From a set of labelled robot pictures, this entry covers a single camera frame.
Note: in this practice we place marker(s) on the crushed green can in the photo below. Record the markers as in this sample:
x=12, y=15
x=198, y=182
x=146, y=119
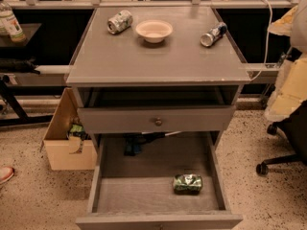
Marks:
x=187, y=183

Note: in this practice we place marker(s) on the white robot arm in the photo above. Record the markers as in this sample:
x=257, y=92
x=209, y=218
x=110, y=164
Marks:
x=291, y=83

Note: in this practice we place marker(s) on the round brass drawer knob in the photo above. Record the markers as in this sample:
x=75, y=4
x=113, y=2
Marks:
x=158, y=122

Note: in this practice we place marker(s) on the grey drawer cabinet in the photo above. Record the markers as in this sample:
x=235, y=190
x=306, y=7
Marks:
x=116, y=71

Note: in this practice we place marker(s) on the closed top drawer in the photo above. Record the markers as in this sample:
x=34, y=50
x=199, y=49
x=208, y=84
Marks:
x=134, y=120

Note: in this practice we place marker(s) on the open middle drawer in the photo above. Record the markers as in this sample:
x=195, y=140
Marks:
x=136, y=192

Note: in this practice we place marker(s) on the silver and blue can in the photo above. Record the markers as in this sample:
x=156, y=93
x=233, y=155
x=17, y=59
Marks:
x=213, y=35

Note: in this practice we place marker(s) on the white and green can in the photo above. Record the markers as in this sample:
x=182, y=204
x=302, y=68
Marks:
x=119, y=22

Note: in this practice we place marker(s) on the white paper bowl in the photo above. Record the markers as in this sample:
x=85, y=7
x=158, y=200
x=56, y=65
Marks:
x=154, y=31

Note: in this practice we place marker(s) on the green snack bag in box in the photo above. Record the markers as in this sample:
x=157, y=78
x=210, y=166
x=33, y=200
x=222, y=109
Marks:
x=76, y=131

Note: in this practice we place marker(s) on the cardboard box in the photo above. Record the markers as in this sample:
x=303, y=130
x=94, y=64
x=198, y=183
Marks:
x=67, y=152

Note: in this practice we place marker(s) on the black office chair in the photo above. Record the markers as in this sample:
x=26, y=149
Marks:
x=295, y=129

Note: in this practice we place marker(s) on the red and white shoe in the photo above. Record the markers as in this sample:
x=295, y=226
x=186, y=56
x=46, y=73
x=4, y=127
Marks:
x=6, y=173

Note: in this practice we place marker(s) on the clear plastic bottle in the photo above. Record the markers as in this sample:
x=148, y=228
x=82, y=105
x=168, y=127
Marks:
x=9, y=24

